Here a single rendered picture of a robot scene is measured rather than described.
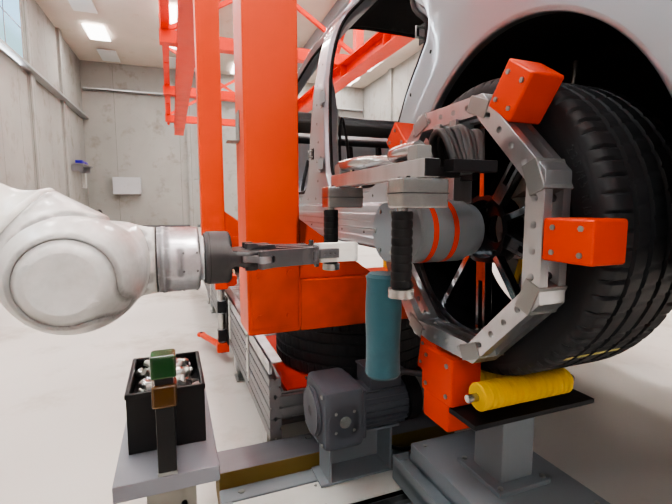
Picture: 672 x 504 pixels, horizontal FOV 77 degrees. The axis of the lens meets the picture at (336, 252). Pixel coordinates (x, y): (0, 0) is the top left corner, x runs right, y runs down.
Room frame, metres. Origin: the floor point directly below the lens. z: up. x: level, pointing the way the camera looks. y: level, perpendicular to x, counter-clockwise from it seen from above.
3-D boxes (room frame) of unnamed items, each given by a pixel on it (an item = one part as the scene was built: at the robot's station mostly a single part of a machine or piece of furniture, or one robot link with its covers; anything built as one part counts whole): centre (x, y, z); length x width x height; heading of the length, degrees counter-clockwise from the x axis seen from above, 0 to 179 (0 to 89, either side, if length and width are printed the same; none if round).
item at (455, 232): (0.92, -0.20, 0.85); 0.21 x 0.14 x 0.14; 111
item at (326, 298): (1.43, -0.10, 0.69); 0.52 x 0.17 x 0.35; 111
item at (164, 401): (0.68, 0.29, 0.59); 0.04 x 0.04 x 0.04; 21
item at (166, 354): (0.68, 0.29, 0.64); 0.04 x 0.04 x 0.04; 21
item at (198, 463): (0.86, 0.36, 0.44); 0.43 x 0.17 x 0.03; 21
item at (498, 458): (1.01, -0.43, 0.32); 0.40 x 0.30 x 0.28; 21
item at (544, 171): (0.95, -0.27, 0.85); 0.54 x 0.07 x 0.54; 21
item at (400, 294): (0.71, -0.11, 0.83); 0.04 x 0.04 x 0.16
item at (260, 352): (2.49, 0.63, 0.28); 2.47 x 0.09 x 0.22; 21
